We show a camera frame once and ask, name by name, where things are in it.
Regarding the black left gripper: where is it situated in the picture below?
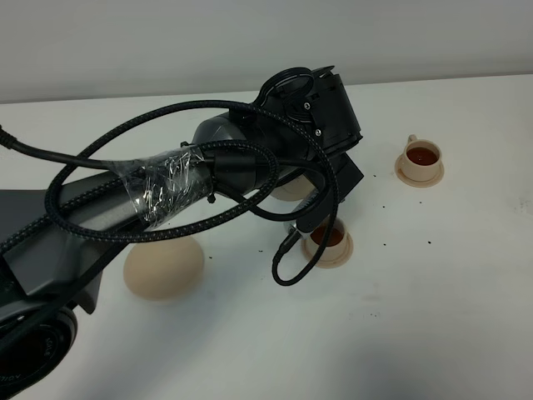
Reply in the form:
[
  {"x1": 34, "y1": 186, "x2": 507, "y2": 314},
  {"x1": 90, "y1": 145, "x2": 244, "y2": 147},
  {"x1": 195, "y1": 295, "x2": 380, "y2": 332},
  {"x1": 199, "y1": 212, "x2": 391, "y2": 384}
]
[{"x1": 295, "y1": 152, "x2": 364, "y2": 233}]

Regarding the beige clay teapot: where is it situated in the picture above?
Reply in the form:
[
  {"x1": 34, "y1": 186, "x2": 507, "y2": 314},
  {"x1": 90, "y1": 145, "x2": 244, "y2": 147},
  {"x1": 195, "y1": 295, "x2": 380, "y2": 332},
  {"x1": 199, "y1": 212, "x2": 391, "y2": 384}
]
[{"x1": 271, "y1": 175, "x2": 315, "y2": 202}]

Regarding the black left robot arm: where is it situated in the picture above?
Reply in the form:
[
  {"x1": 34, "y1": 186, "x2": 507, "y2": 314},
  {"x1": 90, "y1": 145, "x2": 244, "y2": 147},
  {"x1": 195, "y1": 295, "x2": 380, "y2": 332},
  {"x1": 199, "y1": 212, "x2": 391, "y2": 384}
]
[{"x1": 1, "y1": 67, "x2": 363, "y2": 399}]

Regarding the beige teapot saucer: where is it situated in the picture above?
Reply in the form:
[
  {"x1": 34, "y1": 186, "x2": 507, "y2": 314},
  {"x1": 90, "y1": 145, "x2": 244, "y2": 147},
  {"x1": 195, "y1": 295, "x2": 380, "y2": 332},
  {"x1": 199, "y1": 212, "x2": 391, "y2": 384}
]
[{"x1": 123, "y1": 237, "x2": 204, "y2": 302}]

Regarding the beige far cup saucer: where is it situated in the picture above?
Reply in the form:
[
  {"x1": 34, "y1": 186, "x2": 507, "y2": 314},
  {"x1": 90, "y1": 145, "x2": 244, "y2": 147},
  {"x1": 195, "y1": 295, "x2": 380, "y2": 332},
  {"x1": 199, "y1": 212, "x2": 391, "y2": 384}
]
[{"x1": 395, "y1": 155, "x2": 445, "y2": 188}]

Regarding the beige near teacup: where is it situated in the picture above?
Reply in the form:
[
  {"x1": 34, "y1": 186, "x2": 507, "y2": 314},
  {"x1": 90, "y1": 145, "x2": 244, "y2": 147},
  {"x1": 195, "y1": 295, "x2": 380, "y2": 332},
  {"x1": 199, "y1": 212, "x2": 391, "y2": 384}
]
[{"x1": 310, "y1": 218, "x2": 346, "y2": 247}]

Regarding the beige teacup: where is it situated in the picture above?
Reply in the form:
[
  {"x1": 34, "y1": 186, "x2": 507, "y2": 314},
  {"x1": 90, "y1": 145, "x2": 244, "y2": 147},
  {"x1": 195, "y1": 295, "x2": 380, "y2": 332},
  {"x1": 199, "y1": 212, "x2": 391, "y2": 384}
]
[
  {"x1": 402, "y1": 135, "x2": 442, "y2": 181},
  {"x1": 310, "y1": 218, "x2": 346, "y2": 247}
]

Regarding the beige far teacup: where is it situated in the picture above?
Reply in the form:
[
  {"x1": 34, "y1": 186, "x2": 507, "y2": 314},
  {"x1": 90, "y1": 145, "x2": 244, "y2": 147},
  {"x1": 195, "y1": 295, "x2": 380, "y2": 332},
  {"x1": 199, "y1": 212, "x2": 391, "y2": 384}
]
[{"x1": 402, "y1": 135, "x2": 442, "y2": 181}]

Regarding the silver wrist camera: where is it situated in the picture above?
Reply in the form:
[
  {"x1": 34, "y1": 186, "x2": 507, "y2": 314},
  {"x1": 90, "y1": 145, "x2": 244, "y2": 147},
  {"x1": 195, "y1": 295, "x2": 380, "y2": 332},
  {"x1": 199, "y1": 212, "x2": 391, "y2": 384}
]
[{"x1": 283, "y1": 220, "x2": 304, "y2": 238}]

